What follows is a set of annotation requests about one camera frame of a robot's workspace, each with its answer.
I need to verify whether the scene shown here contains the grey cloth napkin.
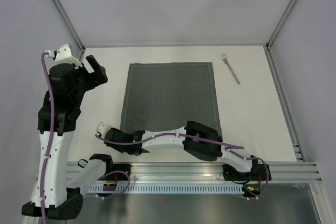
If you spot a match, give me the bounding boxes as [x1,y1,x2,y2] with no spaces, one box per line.
[120,62,222,133]

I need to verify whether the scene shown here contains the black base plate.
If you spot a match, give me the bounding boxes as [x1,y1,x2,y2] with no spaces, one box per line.
[223,163,272,183]
[104,163,132,183]

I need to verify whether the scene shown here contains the fork with pink handle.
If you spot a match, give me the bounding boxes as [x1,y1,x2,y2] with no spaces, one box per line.
[222,53,240,85]

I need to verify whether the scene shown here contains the right aluminium frame post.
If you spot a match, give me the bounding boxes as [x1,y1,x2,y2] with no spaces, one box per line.
[265,0,299,50]

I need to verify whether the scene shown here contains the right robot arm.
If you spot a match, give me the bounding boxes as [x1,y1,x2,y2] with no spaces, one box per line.
[96,121,271,184]

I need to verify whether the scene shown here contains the aluminium front rail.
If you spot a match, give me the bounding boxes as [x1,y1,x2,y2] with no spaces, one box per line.
[65,161,323,183]

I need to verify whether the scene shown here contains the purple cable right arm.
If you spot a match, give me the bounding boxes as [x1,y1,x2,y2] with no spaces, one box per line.
[96,132,271,201]

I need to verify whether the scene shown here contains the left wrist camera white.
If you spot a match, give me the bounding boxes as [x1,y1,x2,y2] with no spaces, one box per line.
[44,44,82,68]

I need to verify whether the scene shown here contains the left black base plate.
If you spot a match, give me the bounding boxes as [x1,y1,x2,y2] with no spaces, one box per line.
[104,163,132,183]

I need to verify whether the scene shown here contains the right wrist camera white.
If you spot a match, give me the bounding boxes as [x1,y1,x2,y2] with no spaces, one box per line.
[96,122,110,138]

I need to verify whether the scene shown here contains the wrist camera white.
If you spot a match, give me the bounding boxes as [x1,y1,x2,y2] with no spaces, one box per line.
[96,122,110,138]
[44,44,82,68]

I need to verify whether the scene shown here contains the white slotted cable duct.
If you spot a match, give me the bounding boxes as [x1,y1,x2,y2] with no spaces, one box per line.
[88,183,244,195]

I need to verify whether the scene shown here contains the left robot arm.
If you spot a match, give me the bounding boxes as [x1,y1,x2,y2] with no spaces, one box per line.
[22,54,114,223]

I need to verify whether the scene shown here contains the left aluminium frame post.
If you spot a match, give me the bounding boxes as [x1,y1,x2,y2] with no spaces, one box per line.
[51,0,85,52]

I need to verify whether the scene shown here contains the aluminium frame post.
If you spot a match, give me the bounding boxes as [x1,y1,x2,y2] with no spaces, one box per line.
[265,0,299,50]
[51,0,85,52]

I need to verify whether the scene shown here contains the aluminium rail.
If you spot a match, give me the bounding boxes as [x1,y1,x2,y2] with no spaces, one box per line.
[264,46,306,162]
[65,161,323,183]

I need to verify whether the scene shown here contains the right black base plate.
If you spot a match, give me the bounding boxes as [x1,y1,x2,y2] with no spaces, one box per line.
[223,163,272,183]

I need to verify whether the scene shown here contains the right side aluminium rail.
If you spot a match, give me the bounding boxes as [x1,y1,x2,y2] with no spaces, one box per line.
[264,46,306,162]

